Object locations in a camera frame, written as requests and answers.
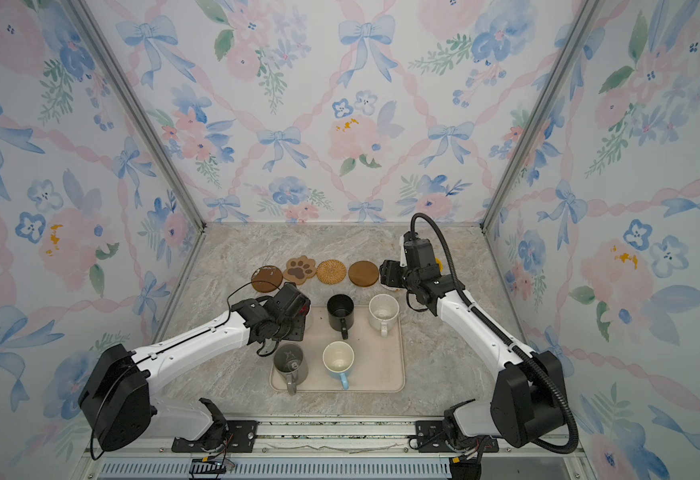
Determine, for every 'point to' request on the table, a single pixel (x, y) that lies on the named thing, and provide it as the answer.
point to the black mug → (340, 313)
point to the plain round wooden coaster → (363, 273)
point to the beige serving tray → (378, 365)
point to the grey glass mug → (290, 363)
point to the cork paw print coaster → (299, 269)
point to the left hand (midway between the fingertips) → (298, 325)
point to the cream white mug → (383, 312)
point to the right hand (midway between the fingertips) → (390, 266)
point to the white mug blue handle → (338, 357)
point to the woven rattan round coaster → (331, 272)
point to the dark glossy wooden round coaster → (267, 279)
